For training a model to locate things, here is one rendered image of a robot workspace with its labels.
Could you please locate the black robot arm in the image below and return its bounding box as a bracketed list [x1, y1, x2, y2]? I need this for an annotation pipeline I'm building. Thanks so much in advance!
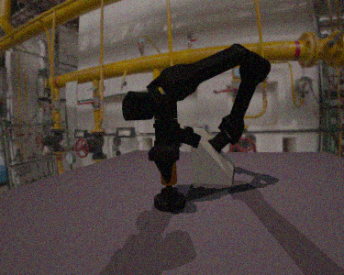
[122, 43, 271, 153]

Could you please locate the orange knob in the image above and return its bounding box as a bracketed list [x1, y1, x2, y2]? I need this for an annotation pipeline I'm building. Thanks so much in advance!
[161, 161, 177, 185]

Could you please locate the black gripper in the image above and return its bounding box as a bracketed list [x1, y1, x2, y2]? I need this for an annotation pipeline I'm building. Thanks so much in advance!
[148, 118, 180, 183]

